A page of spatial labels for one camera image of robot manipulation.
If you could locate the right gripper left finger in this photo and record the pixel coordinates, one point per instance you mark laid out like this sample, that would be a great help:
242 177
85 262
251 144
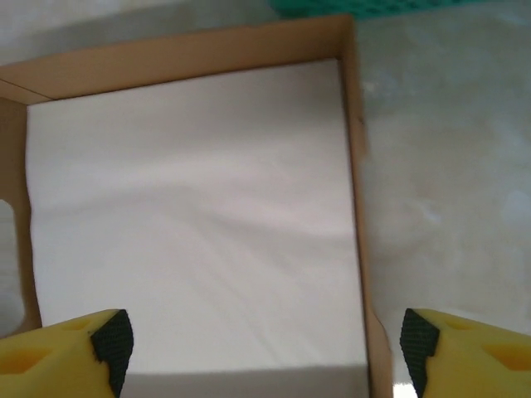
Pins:
54 365

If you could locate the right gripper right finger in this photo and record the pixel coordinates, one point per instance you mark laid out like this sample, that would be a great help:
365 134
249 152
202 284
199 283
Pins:
477 365

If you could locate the brown cardboard box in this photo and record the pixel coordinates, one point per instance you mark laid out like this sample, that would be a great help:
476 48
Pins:
207 54

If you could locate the teal plastic basket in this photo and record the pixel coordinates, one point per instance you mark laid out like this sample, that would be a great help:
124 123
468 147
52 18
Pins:
373 6

